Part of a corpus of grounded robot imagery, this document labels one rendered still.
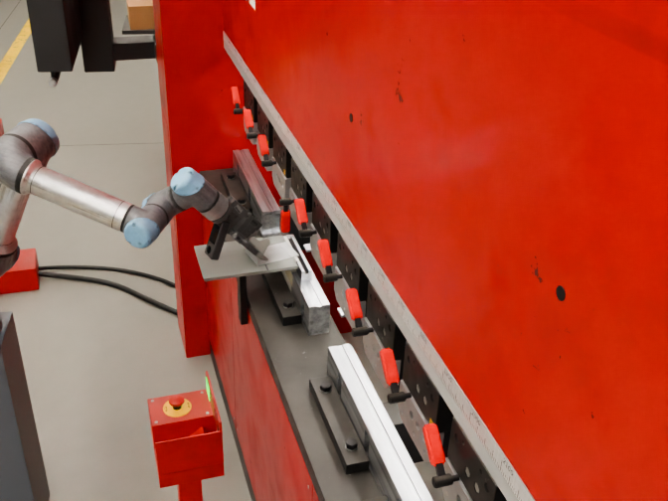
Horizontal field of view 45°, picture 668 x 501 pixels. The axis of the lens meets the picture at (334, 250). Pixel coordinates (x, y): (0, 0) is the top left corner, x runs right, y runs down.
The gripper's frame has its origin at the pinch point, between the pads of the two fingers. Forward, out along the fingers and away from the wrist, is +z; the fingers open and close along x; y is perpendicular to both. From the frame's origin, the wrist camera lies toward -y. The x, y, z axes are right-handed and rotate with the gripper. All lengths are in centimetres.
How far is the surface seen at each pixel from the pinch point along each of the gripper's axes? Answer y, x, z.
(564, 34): 49, -119, -85
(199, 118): 16, 85, 4
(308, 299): 1.3, -21.3, 6.4
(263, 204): 10.6, 34.0, 14.2
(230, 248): -4.7, 8.2, -2.6
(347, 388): -5, -57, 1
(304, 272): 5.5, -12.3, 6.6
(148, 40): 25, 144, -5
